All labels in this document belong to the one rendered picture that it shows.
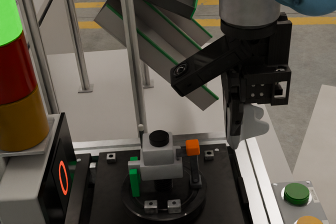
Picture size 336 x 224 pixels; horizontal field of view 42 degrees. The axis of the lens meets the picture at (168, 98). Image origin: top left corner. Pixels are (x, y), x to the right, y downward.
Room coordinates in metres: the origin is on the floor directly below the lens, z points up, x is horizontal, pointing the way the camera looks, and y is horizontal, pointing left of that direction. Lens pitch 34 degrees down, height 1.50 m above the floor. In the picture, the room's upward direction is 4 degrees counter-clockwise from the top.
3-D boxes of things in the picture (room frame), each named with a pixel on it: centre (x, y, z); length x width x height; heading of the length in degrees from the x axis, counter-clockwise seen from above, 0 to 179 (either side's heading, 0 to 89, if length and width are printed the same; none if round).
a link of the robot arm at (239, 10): (0.51, -0.11, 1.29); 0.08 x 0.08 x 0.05
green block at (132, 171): (0.49, 0.06, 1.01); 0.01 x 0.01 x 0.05; 0
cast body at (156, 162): (0.51, 0.03, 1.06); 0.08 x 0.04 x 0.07; 90
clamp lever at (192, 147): (0.51, -0.03, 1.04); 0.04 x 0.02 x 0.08; 90
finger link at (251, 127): (0.49, -0.11, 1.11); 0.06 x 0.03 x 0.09; 90
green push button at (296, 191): (0.49, -0.20, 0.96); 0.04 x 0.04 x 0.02
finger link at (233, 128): (0.49, -0.09, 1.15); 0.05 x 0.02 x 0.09; 0
